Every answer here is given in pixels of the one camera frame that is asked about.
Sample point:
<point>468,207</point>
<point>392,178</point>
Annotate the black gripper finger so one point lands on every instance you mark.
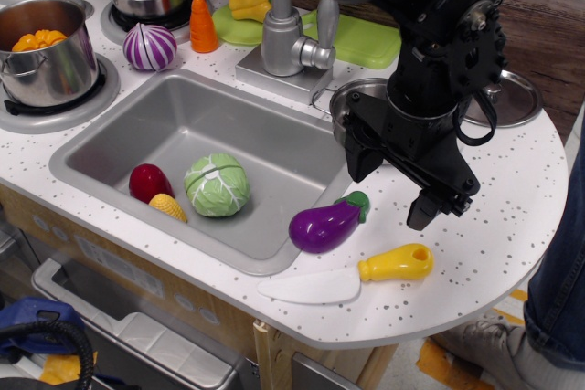
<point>423,210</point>
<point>361,161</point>

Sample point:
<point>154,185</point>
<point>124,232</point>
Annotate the steel pot under gripper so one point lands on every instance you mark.
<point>337,107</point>

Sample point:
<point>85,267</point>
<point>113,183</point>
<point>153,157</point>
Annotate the grey oven door handle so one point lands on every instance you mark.
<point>136,341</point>

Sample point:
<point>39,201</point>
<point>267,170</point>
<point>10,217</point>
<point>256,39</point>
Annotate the purple toy eggplant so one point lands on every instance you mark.
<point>322,229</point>

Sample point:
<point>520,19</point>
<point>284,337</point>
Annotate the green toy cabbage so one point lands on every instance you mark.
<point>217,185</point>

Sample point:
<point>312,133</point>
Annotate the orange toy pumpkin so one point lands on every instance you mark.
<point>40,39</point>

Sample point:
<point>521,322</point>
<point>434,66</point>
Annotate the green cutting board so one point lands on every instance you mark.
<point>364,43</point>

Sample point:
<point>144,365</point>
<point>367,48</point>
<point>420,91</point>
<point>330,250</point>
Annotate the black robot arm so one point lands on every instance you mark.
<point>451,51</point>

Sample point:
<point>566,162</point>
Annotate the front left stove burner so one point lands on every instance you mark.
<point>17,117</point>

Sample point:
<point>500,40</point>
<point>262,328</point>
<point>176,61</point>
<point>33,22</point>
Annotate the orange toy carrot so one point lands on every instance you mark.
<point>203,35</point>

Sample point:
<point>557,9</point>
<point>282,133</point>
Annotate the person's leg in jeans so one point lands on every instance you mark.
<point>554,311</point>

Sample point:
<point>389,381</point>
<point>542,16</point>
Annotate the grey toy faucet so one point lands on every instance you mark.
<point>288,62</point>

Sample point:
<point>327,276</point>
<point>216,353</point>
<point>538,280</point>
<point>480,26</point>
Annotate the blue object with black hose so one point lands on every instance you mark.
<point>37,325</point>

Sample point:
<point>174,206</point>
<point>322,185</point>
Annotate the red toy fruit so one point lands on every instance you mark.
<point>148,180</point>

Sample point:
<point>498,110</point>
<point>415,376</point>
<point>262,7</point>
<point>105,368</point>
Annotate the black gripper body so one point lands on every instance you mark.
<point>425,149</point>

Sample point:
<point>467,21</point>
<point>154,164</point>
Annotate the yellow toy corn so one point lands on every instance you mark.
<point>168,205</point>

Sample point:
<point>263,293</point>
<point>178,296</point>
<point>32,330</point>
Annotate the grey sneaker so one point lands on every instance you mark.
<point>492,343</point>

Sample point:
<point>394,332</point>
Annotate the back right stove burner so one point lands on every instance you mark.
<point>115,25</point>

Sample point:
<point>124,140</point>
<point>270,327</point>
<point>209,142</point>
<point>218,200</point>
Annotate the yellow toy bell pepper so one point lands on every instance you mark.
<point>254,10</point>

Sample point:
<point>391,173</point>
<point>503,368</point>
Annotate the grey toy sink basin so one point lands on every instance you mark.
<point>291,159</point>

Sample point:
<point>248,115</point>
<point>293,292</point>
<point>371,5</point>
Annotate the steel pot lid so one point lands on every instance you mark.
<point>515,99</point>

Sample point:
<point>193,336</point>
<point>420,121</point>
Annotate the purple striped toy onion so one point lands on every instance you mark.
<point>149,47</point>

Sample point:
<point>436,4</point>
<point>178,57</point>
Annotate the large steel pot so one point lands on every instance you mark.
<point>53,75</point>

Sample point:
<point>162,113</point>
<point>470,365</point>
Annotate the wooden toy kitchen cabinet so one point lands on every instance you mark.
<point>113,278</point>

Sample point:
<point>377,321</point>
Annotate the yellow handled toy knife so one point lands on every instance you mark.
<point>408,262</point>

